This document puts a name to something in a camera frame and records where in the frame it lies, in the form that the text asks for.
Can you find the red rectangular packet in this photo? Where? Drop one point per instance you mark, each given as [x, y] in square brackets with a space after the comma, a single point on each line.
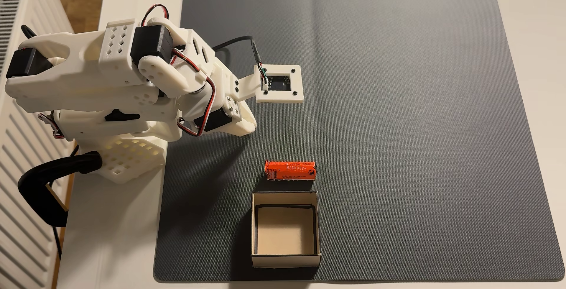
[292, 170]

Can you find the small open cardboard box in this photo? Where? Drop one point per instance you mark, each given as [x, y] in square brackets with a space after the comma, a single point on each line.
[285, 236]

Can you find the dark grey table mat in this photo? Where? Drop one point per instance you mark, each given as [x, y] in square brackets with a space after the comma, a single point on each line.
[420, 125]

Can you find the black table clamp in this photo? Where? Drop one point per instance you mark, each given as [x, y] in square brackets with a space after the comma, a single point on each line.
[40, 178]

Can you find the white radiator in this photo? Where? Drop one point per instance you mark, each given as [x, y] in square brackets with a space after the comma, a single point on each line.
[22, 236]

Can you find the white square camera mount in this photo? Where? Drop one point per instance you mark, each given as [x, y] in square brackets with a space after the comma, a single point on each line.
[292, 97]

